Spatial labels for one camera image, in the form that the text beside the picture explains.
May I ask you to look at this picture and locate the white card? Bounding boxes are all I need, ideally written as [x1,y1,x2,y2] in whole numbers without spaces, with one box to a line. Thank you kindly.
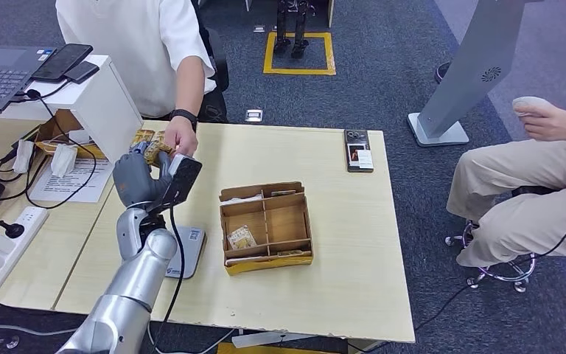
[224,256,270,267]

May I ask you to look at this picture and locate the black charging cable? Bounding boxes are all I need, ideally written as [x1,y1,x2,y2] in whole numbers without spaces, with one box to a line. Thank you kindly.
[8,80,97,210]

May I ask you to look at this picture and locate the humanoid robot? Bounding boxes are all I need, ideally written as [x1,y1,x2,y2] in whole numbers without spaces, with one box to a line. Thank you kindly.
[272,0,312,58]

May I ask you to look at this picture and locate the white desk riser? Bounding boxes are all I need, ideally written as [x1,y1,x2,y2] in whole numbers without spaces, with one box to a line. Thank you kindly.
[0,53,143,169]

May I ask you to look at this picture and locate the yellow floor tape square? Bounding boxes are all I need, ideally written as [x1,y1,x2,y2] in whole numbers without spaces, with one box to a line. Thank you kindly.
[262,30,337,76]

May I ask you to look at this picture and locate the brown cardboard box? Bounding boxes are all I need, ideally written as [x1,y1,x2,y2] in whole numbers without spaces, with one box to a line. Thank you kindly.
[34,108,107,160]

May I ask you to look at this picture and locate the black floor cable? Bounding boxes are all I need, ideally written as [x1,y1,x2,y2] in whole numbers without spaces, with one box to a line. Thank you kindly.
[346,215,566,354]

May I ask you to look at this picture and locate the hotel key card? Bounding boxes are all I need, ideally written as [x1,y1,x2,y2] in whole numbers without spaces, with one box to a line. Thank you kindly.
[226,225,258,251]

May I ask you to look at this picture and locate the white folded mask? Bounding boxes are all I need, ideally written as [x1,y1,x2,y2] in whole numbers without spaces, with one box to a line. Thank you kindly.
[12,139,35,175]
[49,142,78,178]

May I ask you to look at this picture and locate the black plug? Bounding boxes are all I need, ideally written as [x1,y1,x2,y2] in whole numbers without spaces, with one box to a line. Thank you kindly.
[0,217,25,240]

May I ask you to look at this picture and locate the grey card reader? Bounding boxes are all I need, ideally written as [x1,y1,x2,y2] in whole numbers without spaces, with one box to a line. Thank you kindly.
[164,225,207,280]

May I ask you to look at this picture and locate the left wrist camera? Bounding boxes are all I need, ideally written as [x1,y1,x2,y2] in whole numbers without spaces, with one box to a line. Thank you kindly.
[168,154,203,207]

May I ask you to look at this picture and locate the pale wooden desk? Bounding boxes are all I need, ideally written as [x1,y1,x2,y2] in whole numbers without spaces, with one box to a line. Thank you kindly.
[53,120,416,344]
[0,117,142,312]

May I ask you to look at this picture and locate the printed paper sheet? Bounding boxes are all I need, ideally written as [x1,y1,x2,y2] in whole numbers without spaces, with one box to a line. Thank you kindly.
[28,157,114,204]

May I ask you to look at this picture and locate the white desk foot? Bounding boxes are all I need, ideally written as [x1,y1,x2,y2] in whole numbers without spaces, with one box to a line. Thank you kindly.
[231,331,313,349]

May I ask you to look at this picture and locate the person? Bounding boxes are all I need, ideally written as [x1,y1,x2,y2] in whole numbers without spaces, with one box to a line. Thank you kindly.
[55,0,218,159]
[446,95,566,268]

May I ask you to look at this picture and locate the cardboard organizer box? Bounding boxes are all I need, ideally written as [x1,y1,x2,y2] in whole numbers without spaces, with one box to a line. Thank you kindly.
[218,181,314,277]

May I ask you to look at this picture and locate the black smartphone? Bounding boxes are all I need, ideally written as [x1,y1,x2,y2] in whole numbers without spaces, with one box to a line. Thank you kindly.
[29,42,94,83]

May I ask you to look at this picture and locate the left camera cable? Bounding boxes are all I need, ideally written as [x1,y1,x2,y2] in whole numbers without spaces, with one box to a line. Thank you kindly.
[153,204,186,354]

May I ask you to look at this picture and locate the person's hand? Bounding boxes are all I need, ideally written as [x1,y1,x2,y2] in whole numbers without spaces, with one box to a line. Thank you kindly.
[523,103,566,142]

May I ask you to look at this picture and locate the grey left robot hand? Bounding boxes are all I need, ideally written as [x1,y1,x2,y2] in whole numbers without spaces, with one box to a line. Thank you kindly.
[112,142,173,208]

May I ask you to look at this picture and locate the brown smartphone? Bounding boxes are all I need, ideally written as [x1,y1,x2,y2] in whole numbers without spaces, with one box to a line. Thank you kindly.
[343,128,375,173]

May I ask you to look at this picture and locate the black wristwatch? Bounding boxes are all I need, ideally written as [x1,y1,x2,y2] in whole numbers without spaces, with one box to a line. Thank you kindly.
[170,108,200,132]

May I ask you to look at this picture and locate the white paper slips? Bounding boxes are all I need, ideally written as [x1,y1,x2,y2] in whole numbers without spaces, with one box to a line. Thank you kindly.
[222,194,263,204]

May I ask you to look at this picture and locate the chrome stool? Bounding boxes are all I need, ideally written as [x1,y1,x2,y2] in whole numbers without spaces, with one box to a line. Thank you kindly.
[444,184,538,294]

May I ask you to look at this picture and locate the black round base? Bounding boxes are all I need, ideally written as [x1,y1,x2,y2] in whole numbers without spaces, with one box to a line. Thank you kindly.
[434,60,453,83]

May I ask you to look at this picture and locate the white power strip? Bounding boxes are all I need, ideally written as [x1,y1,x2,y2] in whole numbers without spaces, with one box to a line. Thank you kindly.
[0,205,49,304]

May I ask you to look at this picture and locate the person's left hand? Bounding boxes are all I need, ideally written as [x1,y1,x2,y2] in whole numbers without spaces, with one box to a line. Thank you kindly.
[163,116,200,159]

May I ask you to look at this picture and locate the white power cable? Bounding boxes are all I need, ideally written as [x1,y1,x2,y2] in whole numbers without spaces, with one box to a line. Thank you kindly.
[0,302,77,338]

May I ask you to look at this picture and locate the grey kiosk stand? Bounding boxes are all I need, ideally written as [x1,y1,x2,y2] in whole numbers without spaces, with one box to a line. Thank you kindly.
[407,0,528,148]

